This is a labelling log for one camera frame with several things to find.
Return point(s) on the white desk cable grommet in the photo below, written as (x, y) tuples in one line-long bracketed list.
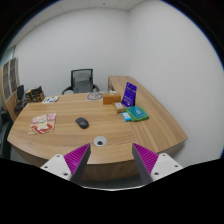
[(100, 141)]

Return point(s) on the black computer mouse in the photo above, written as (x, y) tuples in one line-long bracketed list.
[(82, 123)]

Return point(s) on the black mesh office chair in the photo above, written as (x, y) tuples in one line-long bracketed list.
[(81, 82)]

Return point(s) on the white green paper sheet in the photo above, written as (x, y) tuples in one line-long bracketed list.
[(50, 99)]

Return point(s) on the round grey coaster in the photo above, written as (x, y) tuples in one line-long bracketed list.
[(94, 96)]

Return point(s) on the brown cardboard box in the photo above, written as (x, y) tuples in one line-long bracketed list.
[(35, 94)]

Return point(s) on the small blue white box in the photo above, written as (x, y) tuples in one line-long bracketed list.
[(126, 116)]

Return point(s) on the wooden side desk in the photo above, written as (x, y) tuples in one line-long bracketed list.
[(160, 131)]

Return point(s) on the wooden bookshelf cabinet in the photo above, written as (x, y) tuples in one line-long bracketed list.
[(9, 81)]

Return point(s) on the orange cardboard box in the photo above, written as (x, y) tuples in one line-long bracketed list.
[(110, 98)]

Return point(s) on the pink illustrated mouse pad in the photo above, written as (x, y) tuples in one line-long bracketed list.
[(42, 124)]

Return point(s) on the small brown box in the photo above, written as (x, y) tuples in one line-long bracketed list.
[(119, 107)]

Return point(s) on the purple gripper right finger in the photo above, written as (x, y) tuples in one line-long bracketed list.
[(145, 160)]

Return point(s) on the black side chair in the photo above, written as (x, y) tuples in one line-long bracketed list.
[(20, 101)]

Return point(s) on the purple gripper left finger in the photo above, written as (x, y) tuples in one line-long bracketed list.
[(77, 160)]

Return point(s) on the green booklet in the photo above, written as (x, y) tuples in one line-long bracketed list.
[(137, 113)]

